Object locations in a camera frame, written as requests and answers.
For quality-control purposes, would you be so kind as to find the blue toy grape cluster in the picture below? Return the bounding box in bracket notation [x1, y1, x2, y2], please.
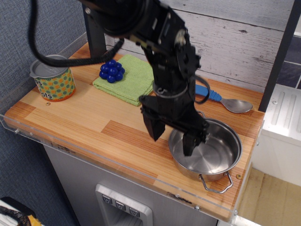
[99, 59, 125, 83]

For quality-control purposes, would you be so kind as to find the green folded towel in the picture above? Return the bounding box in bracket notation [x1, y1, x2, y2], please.
[93, 55, 154, 106]

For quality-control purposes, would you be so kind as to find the dark right shelf post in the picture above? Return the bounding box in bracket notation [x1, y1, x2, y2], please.
[258, 0, 301, 112]

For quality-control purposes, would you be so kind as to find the dark left shelf post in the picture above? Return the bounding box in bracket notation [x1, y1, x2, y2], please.
[82, 4, 107, 58]

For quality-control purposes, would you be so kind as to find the toy fridge dispenser panel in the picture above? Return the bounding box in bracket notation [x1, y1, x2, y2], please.
[95, 184, 153, 226]

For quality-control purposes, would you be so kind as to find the patterned tin can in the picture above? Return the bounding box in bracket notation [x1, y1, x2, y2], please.
[30, 60, 76, 102]

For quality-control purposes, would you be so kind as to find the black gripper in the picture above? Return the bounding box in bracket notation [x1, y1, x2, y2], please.
[139, 92, 209, 156]

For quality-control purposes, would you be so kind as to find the stainless steel pot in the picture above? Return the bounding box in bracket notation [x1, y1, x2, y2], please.
[168, 117, 243, 194]

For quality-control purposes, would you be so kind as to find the yellow black object corner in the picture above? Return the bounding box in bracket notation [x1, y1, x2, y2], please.
[0, 196, 43, 226]

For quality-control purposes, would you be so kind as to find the black braided cable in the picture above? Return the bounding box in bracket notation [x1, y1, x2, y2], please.
[30, 0, 125, 68]

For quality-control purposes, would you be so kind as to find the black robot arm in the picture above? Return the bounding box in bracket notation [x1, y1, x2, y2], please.
[83, 0, 209, 156]

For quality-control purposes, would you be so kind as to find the blue handled metal spoon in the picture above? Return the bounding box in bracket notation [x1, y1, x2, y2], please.
[195, 85, 253, 113]

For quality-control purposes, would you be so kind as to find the dark shelf post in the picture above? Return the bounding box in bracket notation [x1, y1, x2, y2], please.
[258, 0, 301, 112]
[82, 4, 107, 58]

